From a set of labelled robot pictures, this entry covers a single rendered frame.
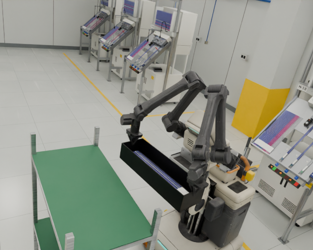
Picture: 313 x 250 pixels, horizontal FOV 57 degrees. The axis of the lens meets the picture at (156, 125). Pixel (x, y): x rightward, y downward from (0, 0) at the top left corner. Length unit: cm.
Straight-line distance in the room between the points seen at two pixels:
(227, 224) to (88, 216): 114
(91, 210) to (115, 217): 13
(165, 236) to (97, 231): 104
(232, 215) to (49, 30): 738
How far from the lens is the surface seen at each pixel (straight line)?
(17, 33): 858
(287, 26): 474
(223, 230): 237
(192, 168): 139
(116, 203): 165
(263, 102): 490
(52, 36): 873
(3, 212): 305
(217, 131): 166
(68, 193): 170
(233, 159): 178
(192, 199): 159
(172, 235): 248
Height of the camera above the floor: 205
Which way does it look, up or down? 26 degrees down
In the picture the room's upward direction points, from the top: 10 degrees clockwise
